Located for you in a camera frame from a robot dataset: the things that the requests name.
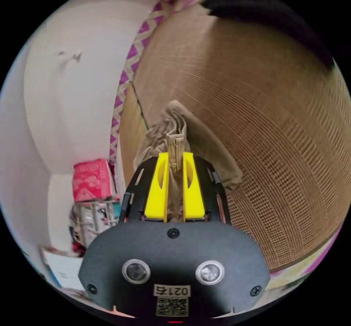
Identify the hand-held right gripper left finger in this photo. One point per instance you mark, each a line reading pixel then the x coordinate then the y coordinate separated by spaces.
pixel 156 194

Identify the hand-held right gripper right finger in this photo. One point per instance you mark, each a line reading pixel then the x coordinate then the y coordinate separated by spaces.
pixel 193 197

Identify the light brown pants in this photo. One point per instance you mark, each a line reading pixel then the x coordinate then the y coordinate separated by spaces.
pixel 175 145

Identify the red patterned box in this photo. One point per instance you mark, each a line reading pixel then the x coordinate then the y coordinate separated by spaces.
pixel 91 180

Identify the white shelf with items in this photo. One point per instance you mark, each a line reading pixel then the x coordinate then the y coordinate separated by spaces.
pixel 91 221

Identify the bed with woven mat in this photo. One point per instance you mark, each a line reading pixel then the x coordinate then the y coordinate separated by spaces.
pixel 246 112

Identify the pile of clothes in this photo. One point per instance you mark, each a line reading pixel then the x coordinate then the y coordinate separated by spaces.
pixel 263 10

